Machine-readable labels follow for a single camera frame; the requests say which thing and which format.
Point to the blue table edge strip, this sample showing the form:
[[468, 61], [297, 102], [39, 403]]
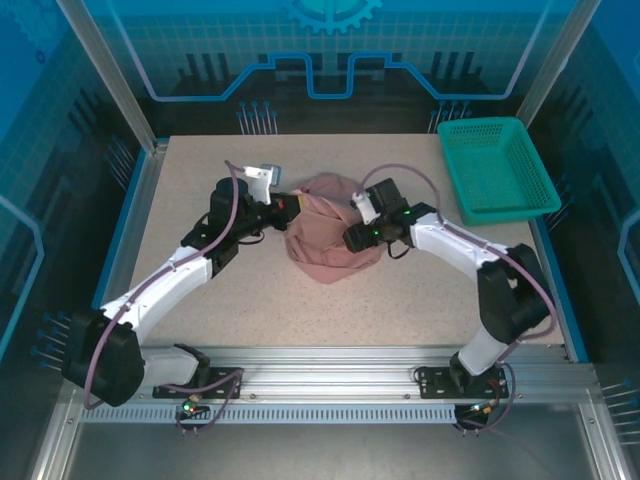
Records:
[[119, 227], [575, 350]]

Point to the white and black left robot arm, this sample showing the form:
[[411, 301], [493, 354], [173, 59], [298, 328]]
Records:
[[165, 280]]

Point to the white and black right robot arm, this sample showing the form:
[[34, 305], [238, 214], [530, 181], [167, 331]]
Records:
[[450, 235]]

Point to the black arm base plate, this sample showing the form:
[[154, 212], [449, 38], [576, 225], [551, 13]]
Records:
[[435, 382], [220, 374]]

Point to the small LED connector board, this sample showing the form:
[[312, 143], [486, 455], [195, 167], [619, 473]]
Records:
[[190, 407], [482, 407]]

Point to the aluminium frame post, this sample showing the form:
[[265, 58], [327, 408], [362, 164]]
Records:
[[552, 65], [122, 85]]

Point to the green plastic basket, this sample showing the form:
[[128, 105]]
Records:
[[495, 165]]

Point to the aluminium extrusion rail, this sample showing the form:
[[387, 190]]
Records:
[[325, 370]]

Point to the pink t-shirt with pixel print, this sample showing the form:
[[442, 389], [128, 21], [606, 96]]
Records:
[[320, 240]]

